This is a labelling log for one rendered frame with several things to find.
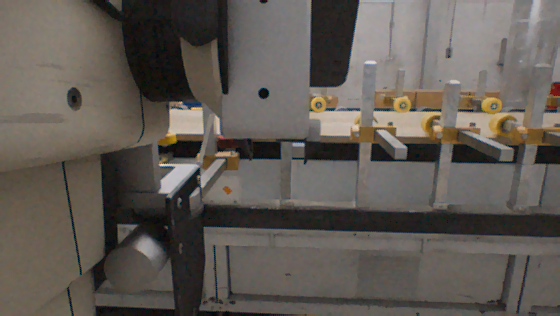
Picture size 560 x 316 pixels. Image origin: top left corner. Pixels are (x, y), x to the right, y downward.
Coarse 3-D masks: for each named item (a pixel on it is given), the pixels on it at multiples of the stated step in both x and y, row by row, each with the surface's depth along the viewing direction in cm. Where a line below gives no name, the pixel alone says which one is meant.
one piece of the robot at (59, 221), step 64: (0, 0) 13; (64, 0) 15; (128, 0) 20; (0, 64) 14; (64, 64) 15; (128, 64) 21; (0, 128) 14; (64, 128) 15; (128, 128) 21; (0, 192) 19; (64, 192) 24; (0, 256) 19; (64, 256) 25
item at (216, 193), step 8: (224, 176) 118; (232, 176) 118; (240, 176) 118; (216, 184) 119; (224, 184) 119; (232, 184) 119; (240, 184) 118; (208, 192) 120; (216, 192) 120; (224, 192) 120; (232, 192) 119; (240, 192) 119; (208, 200) 121; (216, 200) 120; (224, 200) 120; (232, 200) 120; (240, 200) 120
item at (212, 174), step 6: (228, 150) 127; (216, 162) 112; (222, 162) 112; (210, 168) 106; (216, 168) 106; (222, 168) 111; (204, 174) 100; (210, 174) 100; (216, 174) 103; (204, 180) 95; (210, 180) 97; (216, 180) 103; (204, 186) 91; (210, 186) 97; (204, 192) 91
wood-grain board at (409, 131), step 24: (192, 120) 169; (216, 120) 169; (336, 120) 169; (384, 120) 169; (408, 120) 169; (456, 120) 168; (480, 120) 169; (552, 120) 168; (456, 144) 131; (504, 144) 130; (552, 144) 129
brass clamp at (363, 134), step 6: (354, 126) 112; (360, 126) 111; (366, 126) 111; (372, 126) 111; (378, 126) 111; (384, 126) 111; (390, 126) 111; (354, 132) 112; (360, 132) 111; (366, 132) 111; (372, 132) 111; (390, 132) 111; (396, 132) 111; (354, 138) 112; (360, 138) 112; (366, 138) 112; (372, 138) 112
